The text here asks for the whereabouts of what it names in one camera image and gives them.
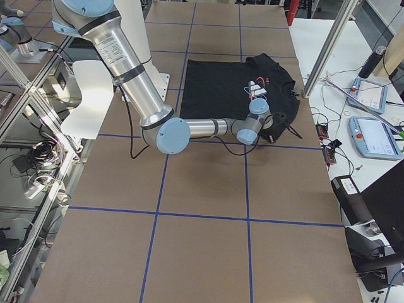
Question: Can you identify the upper blue teach pendant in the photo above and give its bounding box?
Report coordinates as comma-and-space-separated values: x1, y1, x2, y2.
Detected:
348, 77, 388, 114

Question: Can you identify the lower blue teach pendant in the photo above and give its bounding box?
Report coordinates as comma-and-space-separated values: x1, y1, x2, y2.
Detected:
348, 117, 403, 160

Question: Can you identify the aluminium frame post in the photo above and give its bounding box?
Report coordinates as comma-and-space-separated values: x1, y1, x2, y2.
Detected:
302, 0, 358, 98

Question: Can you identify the blue teach pendant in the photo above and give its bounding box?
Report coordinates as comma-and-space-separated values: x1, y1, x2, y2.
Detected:
348, 77, 388, 114
348, 117, 403, 160

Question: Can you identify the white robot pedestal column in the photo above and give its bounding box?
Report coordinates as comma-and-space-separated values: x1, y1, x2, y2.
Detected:
114, 0, 152, 64

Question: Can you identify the white plastic chair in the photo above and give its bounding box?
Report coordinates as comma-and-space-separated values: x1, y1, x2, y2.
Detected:
61, 60, 114, 140

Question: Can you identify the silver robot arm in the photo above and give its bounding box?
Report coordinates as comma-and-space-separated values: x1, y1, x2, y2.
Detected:
52, 1, 282, 155

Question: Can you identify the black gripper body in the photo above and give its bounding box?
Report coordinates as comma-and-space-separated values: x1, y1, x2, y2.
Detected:
263, 112, 287, 133

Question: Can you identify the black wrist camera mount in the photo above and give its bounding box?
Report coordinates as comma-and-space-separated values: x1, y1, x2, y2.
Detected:
261, 124, 302, 143

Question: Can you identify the black printed t-shirt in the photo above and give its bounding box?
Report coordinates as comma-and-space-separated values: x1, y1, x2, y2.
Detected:
180, 54, 300, 125

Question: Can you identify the black computer box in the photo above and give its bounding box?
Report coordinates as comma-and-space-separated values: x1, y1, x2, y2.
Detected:
331, 175, 374, 227

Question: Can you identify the black water bottle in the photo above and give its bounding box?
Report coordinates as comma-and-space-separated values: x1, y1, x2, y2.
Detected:
359, 45, 387, 79

